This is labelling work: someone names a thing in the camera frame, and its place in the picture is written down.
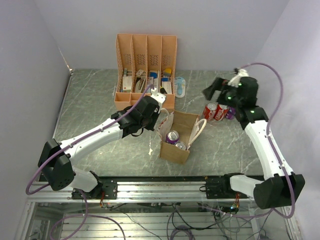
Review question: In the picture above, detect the peach plastic file organizer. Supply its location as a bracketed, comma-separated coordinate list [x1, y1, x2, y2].
[114, 33, 178, 112]

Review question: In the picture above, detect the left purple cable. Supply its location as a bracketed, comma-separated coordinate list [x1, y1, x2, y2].
[25, 83, 154, 195]

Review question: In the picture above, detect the small white card box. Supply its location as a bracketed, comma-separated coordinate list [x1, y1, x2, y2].
[161, 81, 173, 94]

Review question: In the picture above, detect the aluminium mounting rail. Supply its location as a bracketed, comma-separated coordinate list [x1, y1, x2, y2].
[23, 176, 291, 203]

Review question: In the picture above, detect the purple fanta can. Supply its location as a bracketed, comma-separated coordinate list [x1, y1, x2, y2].
[225, 107, 236, 120]
[175, 141, 187, 151]
[165, 130, 180, 145]

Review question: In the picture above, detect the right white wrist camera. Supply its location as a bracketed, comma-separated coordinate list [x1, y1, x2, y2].
[227, 68, 249, 88]

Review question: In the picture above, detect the blue packaged razor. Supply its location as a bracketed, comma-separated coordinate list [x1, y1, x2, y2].
[174, 77, 186, 98]

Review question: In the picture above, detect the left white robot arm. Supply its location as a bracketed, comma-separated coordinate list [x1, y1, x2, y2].
[38, 93, 166, 199]

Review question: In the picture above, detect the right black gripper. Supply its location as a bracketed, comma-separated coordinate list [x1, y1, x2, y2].
[202, 76, 242, 109]

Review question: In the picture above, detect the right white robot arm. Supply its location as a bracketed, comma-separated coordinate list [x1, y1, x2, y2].
[202, 76, 305, 209]

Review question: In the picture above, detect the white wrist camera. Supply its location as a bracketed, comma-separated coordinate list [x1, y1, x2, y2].
[150, 88, 166, 105]
[227, 68, 249, 88]

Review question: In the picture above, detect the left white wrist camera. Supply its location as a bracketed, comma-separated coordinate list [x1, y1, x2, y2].
[150, 88, 166, 105]

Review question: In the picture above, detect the patterned canvas tote bag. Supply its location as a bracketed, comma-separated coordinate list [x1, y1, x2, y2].
[157, 108, 207, 165]

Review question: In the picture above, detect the white stationery box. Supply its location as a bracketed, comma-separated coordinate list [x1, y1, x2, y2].
[122, 75, 132, 93]

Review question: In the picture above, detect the red cola can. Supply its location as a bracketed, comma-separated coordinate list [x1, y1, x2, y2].
[214, 104, 229, 121]
[202, 102, 218, 122]

